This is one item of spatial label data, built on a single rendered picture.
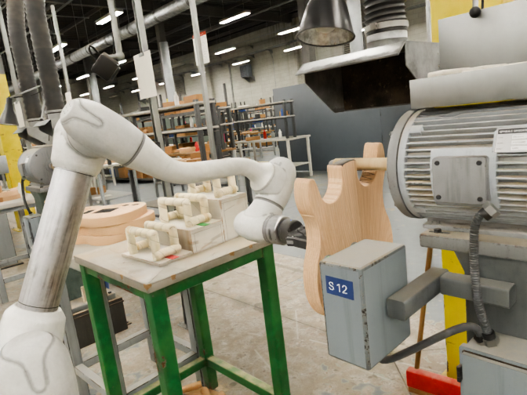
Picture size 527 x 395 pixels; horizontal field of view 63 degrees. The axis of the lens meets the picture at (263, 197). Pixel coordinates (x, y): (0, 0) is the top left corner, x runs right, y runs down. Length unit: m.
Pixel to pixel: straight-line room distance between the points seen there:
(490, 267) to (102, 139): 0.89
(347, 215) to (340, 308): 0.31
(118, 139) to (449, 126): 0.74
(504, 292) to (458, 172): 0.24
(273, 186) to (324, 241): 0.38
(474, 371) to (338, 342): 0.25
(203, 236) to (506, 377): 1.11
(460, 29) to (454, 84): 0.19
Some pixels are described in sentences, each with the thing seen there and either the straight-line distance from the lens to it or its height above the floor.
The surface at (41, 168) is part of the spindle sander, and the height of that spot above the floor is 1.24.
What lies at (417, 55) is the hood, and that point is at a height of 1.50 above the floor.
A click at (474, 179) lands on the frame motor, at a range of 0.88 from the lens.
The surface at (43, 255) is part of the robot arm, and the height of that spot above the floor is 1.12.
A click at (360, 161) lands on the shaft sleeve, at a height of 1.26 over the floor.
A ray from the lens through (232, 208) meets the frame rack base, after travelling 1.75.
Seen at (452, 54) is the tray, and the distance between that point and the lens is 1.11.
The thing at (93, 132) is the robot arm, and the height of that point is 1.41.
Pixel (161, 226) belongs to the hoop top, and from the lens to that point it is 1.67.
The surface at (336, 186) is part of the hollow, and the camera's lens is 1.07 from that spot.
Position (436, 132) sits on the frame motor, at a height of 1.33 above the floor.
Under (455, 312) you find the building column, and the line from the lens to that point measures 2.21.
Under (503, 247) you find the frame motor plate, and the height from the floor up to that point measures 1.11.
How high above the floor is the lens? 1.40
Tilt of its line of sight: 11 degrees down
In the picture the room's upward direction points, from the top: 7 degrees counter-clockwise
